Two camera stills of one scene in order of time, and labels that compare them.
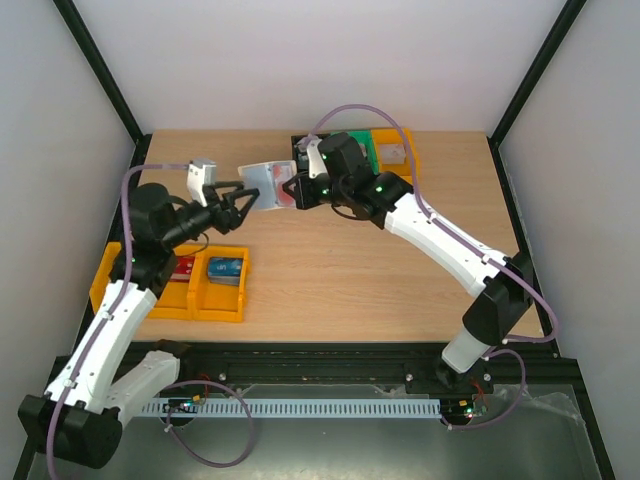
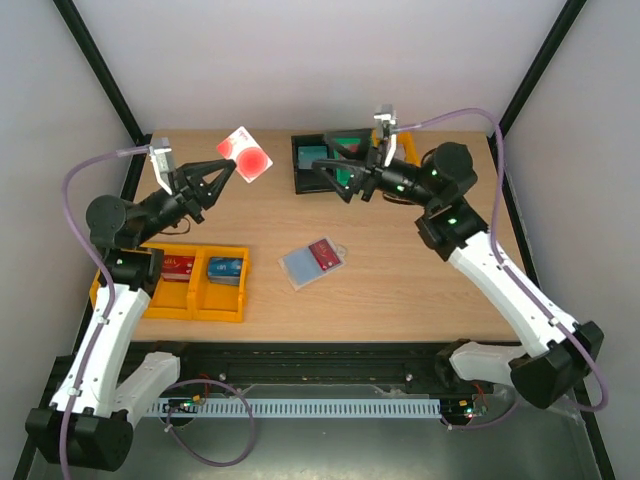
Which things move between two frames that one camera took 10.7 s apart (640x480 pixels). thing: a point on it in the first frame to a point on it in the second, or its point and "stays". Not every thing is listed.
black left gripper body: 221,221 to 184,194
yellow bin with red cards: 177,301 stays
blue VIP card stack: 225,271 stays
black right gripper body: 304,189 to 371,172
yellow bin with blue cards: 222,303 stays
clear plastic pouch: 269,179 to 312,261
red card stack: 183,268 stays
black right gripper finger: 297,194 to 346,152
